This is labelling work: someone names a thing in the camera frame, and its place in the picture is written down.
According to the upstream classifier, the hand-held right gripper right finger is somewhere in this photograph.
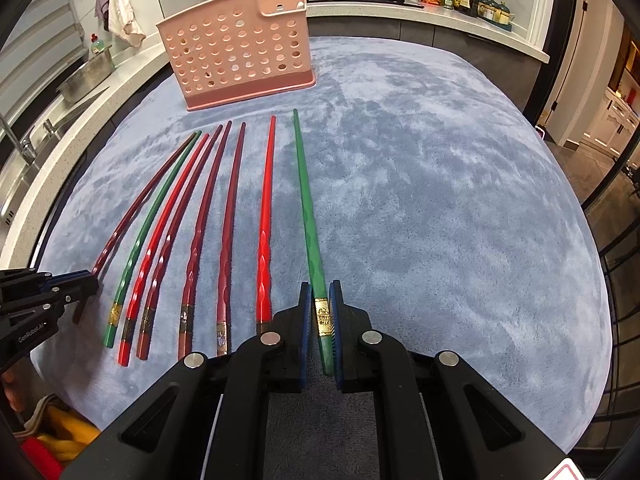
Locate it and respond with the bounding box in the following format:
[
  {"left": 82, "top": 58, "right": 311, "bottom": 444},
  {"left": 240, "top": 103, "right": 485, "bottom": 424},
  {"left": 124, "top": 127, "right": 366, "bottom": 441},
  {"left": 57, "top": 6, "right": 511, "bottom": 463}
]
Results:
[{"left": 327, "top": 281, "right": 578, "bottom": 480}]

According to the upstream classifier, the pink perforated chopstick holder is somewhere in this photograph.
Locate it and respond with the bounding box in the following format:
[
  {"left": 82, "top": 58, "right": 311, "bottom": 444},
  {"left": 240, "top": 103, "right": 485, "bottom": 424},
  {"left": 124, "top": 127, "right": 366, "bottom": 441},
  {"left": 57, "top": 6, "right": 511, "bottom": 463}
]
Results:
[{"left": 155, "top": 0, "right": 318, "bottom": 112}]

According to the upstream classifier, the yellow and red cloth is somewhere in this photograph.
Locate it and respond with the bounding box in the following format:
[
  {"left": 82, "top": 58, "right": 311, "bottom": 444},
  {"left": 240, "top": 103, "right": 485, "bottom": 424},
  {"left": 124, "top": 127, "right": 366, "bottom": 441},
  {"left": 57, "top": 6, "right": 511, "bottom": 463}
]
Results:
[{"left": 20, "top": 394, "right": 102, "bottom": 463}]

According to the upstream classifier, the teal spice jar rack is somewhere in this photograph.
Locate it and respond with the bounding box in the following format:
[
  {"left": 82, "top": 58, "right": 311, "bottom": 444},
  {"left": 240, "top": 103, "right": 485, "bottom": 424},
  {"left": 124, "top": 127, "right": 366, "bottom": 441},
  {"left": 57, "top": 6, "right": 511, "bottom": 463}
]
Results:
[{"left": 477, "top": 0, "right": 516, "bottom": 32}]

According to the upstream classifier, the window blind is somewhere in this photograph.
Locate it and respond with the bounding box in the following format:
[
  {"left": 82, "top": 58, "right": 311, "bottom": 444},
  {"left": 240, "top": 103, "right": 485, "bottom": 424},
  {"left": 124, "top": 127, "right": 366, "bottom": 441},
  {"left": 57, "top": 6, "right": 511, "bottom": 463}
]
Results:
[{"left": 0, "top": 0, "right": 87, "bottom": 116}]

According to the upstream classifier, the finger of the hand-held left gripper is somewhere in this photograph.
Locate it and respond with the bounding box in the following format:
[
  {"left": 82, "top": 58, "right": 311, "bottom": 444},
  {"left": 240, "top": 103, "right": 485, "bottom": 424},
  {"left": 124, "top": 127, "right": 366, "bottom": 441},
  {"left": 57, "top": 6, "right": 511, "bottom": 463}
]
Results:
[
  {"left": 0, "top": 269, "right": 53, "bottom": 311},
  {"left": 37, "top": 269, "right": 99, "bottom": 318}
]

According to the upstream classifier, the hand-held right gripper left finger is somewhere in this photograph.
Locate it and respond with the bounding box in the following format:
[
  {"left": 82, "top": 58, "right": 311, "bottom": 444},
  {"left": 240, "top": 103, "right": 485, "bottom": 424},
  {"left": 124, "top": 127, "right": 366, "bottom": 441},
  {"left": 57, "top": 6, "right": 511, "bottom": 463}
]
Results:
[{"left": 59, "top": 281, "right": 313, "bottom": 480}]

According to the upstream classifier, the white hanging towel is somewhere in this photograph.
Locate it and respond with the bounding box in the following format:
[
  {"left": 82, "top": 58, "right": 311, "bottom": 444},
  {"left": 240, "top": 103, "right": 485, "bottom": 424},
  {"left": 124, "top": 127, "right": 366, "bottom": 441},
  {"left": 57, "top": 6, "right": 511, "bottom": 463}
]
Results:
[{"left": 107, "top": 0, "right": 146, "bottom": 48}]

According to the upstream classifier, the metal strainer basket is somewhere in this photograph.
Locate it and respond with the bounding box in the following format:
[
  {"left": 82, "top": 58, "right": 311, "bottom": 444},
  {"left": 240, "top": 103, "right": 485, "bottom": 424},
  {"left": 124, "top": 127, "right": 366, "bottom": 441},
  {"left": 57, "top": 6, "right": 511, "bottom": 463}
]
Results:
[{"left": 57, "top": 47, "right": 113, "bottom": 106}]

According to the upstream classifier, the chrome faucet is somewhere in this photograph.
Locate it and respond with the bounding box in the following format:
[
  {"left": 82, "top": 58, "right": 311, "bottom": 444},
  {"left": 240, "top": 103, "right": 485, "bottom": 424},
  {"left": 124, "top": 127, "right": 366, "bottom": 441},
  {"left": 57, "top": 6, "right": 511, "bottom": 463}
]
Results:
[{"left": 0, "top": 115, "right": 37, "bottom": 167}]

